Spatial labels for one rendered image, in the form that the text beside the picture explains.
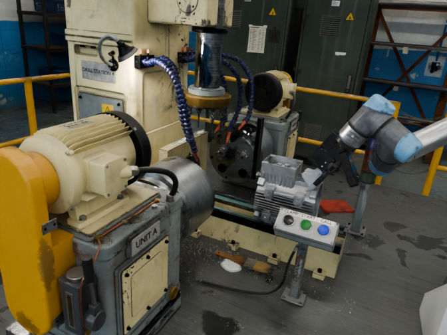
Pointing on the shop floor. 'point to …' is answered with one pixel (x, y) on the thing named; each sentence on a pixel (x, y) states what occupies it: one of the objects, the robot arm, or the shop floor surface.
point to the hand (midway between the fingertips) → (310, 189)
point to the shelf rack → (42, 50)
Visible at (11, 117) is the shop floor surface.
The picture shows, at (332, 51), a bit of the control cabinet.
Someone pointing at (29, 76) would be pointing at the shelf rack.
